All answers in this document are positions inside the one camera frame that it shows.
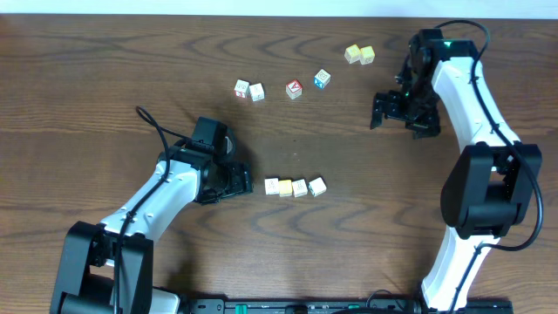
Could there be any soccer ball wooden block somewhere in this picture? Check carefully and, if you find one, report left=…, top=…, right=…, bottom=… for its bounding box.
left=264, top=178, right=279, bottom=195

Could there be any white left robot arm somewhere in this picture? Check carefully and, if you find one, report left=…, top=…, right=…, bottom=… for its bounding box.
left=50, top=146, right=253, bottom=313

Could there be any pale yellow block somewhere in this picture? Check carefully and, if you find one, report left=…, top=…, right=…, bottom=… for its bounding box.
left=344, top=44, right=361, bottom=64

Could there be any blue edged block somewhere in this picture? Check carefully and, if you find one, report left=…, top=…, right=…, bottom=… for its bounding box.
left=314, top=69, right=331, bottom=89

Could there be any plain wooden block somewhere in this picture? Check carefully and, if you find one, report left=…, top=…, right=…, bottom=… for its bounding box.
left=309, top=177, right=327, bottom=197

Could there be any white letter block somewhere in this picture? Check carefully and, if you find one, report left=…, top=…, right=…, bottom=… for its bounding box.
left=249, top=83, right=265, bottom=101

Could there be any red A block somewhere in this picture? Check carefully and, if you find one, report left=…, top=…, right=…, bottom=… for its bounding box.
left=286, top=79, right=303, bottom=99

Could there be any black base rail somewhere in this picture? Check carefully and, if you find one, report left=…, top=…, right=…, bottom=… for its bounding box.
left=187, top=297, right=514, bottom=314

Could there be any yellow number wooden block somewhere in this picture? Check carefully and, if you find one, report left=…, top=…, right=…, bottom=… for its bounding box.
left=278, top=180, right=293, bottom=197

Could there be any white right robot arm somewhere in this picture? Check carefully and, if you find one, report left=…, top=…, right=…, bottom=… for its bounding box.
left=371, top=26, right=544, bottom=313

